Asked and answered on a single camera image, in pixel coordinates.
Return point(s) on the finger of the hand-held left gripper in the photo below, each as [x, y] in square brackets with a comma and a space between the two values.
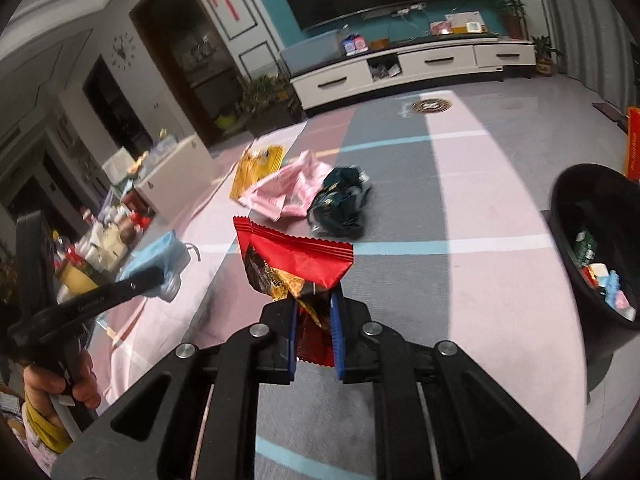
[140, 282]

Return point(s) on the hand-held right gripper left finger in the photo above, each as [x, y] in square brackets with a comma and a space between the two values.
[291, 340]

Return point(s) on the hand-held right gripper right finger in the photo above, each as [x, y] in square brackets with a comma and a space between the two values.
[339, 335]

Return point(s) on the blue face mask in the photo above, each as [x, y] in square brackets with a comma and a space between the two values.
[160, 255]

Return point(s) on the red snack packet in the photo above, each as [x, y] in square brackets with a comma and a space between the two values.
[300, 260]

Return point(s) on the dark green packet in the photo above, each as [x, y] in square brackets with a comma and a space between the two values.
[335, 205]

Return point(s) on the yellow snack packet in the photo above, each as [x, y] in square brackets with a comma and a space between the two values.
[255, 167]

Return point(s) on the black bucket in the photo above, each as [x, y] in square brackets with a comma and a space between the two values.
[565, 210]

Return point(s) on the person's left forearm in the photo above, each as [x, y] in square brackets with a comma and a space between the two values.
[42, 430]

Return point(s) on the person's left hand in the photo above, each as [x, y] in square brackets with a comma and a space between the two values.
[45, 385]

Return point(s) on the cluster of bottles and jars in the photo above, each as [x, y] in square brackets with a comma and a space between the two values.
[100, 250]

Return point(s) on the white storage box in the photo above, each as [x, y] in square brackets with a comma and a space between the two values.
[175, 180]

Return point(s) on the white paper sheet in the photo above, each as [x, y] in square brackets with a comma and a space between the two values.
[120, 162]

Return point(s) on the clear plastic container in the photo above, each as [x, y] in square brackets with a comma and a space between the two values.
[162, 151]

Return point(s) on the green basin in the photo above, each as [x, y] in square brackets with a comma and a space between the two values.
[226, 121]

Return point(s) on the plaid tablecloth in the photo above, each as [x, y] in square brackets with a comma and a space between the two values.
[475, 185]

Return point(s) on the potted plant on dark stand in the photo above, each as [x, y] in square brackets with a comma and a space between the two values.
[265, 97]

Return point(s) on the green snack packet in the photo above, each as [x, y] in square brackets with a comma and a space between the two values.
[585, 250]

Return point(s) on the translucent storage bin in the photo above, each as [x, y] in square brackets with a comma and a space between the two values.
[310, 52]

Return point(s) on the blue and red display box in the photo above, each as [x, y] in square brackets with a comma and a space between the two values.
[354, 45]

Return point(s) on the small brown box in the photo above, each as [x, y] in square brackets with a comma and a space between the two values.
[380, 45]

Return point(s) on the white television cabinet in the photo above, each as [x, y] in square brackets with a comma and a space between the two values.
[440, 60]

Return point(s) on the pink picture card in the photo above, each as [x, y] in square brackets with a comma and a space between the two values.
[440, 28]

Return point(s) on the white desk calendar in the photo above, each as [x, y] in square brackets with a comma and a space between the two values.
[465, 21]

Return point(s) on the small potted plant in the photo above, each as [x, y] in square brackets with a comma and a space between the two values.
[545, 62]

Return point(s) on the dark floor mat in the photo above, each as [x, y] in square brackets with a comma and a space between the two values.
[610, 112]

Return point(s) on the red shopping bag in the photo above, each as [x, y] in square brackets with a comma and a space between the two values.
[634, 145]

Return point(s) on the tall potted plant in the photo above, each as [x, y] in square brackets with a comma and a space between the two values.
[512, 22]

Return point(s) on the grey curtain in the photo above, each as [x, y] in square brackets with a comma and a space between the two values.
[590, 20]

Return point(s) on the black wall clock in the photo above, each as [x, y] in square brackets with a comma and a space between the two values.
[123, 50]

